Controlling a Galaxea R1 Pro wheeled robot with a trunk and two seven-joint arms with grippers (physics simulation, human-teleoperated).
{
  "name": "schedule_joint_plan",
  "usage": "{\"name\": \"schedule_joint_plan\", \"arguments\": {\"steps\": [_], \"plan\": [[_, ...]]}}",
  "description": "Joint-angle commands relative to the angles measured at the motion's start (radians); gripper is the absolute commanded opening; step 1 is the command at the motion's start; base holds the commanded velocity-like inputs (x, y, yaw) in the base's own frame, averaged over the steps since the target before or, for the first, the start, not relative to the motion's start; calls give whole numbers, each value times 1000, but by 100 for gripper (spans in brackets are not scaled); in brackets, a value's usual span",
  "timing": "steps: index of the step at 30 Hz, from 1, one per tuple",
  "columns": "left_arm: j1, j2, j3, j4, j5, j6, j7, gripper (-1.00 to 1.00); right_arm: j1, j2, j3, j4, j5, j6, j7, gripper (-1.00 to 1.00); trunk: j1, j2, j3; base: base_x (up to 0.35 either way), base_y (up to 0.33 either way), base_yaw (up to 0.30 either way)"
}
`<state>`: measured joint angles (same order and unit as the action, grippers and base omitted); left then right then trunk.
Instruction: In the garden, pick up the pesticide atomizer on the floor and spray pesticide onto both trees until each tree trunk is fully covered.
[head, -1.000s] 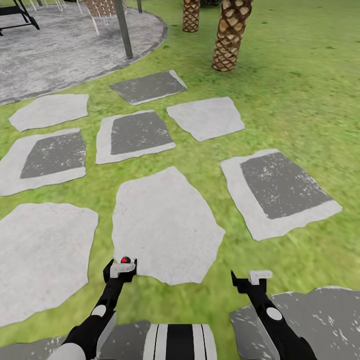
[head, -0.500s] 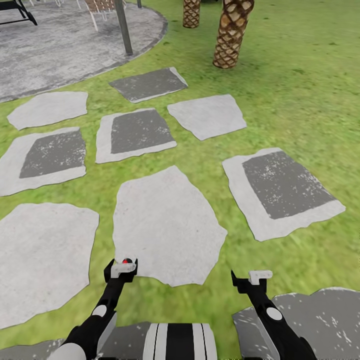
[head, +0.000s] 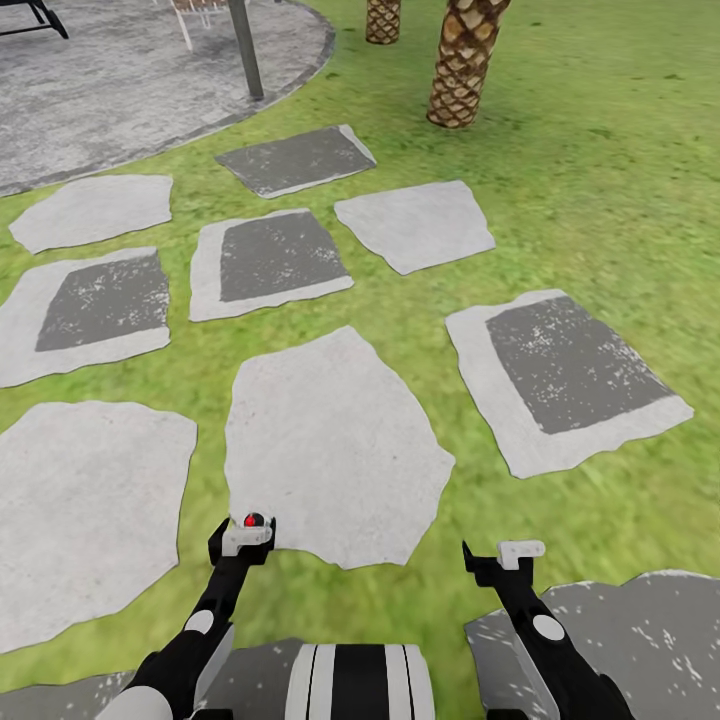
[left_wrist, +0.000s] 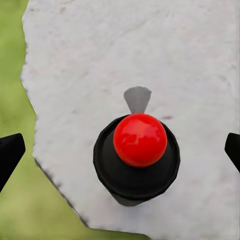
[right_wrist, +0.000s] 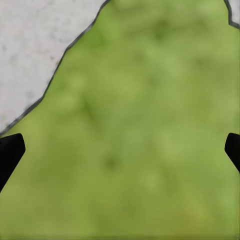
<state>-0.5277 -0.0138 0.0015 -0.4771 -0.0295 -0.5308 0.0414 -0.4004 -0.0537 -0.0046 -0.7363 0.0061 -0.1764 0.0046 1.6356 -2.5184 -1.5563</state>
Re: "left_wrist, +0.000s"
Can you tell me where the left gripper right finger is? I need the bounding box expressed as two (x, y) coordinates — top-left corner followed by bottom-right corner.
(224, 132), (240, 172)

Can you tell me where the pesticide atomizer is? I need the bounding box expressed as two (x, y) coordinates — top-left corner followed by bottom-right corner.
(93, 86), (180, 206)

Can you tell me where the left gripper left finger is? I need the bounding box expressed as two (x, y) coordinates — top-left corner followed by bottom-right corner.
(0, 133), (26, 192)

